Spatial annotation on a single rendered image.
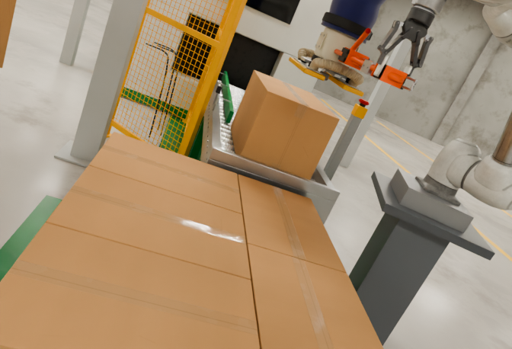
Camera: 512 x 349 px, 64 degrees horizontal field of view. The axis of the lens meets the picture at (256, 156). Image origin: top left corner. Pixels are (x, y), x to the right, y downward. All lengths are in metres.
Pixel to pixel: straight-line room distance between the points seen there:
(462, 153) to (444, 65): 11.20
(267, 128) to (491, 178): 1.00
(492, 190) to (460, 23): 11.47
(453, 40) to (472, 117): 2.32
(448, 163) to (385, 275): 0.61
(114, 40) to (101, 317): 1.88
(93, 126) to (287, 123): 1.28
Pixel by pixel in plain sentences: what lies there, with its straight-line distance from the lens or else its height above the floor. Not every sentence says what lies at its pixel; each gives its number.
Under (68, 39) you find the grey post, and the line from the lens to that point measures 4.93.
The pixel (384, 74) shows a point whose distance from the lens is 1.33.
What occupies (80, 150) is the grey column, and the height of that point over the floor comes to 0.07.
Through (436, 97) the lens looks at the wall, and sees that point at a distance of 13.22.
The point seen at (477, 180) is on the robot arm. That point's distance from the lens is 1.97.
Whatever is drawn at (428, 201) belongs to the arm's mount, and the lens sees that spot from 1.96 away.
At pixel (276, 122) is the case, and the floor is 0.82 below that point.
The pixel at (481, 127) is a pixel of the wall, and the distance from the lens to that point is 13.70.
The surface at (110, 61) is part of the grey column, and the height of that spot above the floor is 0.68.
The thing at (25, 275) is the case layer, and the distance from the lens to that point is 1.06.
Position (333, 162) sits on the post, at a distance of 2.70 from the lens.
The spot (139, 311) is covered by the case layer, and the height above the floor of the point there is 0.54.
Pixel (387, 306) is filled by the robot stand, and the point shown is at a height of 0.24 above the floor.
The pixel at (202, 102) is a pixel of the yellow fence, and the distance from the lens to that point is 2.68.
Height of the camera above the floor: 1.23
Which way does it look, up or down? 17 degrees down
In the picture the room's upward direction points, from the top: 24 degrees clockwise
